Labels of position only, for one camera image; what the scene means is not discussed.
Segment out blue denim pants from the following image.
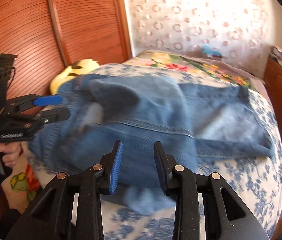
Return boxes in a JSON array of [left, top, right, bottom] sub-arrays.
[[28, 74, 276, 213]]

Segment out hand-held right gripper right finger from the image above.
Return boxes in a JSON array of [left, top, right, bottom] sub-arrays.
[[153, 141, 269, 240]]

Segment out slatted wooden wardrobe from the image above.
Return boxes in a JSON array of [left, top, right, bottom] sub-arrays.
[[0, 0, 133, 98]]

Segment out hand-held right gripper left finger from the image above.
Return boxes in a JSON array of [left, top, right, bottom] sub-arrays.
[[6, 140, 123, 240]]

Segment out stack of papers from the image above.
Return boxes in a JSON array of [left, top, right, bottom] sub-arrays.
[[271, 45, 282, 58]]

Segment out person's left hand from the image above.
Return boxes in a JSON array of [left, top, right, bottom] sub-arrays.
[[0, 142, 23, 168]]

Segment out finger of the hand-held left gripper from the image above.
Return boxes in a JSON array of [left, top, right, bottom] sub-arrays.
[[6, 94, 62, 113], [8, 107, 71, 131]]

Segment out blue floral white blanket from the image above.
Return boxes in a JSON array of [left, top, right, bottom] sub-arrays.
[[28, 64, 282, 240]]

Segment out colourful flower print blanket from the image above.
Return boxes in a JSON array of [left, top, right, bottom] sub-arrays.
[[1, 50, 265, 213]]

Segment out cardboard box with blue bag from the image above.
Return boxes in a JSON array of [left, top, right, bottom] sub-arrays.
[[201, 44, 223, 57]]

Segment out circle patterned sheer curtain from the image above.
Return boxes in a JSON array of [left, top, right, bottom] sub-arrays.
[[121, 0, 279, 58]]

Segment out yellow plush toy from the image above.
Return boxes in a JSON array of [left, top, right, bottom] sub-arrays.
[[50, 59, 100, 93]]

